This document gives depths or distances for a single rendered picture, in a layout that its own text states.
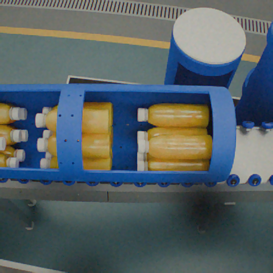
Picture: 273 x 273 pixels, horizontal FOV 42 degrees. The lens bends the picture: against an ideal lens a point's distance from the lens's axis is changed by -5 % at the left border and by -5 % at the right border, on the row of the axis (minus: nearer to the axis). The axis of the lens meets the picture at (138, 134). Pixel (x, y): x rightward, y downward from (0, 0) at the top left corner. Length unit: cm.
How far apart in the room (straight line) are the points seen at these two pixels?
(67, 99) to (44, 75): 159
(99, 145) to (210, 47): 58
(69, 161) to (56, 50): 178
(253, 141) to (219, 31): 43
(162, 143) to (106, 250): 118
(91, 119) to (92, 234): 120
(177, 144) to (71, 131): 29
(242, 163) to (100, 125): 53
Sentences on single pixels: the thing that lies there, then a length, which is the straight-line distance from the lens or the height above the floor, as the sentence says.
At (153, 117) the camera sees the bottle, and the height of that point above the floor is 113.
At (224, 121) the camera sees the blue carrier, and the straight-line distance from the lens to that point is 99.
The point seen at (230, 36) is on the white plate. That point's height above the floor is 104.
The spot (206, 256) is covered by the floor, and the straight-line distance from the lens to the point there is 213.
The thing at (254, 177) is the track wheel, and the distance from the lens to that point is 123.
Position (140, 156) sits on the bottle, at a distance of 114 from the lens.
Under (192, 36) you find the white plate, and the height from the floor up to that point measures 104.
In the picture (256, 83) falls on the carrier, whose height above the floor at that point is 74.
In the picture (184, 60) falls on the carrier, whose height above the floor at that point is 99.
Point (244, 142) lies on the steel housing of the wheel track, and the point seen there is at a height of 93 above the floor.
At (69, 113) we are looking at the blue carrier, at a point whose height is 123.
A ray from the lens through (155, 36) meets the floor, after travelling 274.
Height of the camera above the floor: 208
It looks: 65 degrees down
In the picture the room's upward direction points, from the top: 3 degrees clockwise
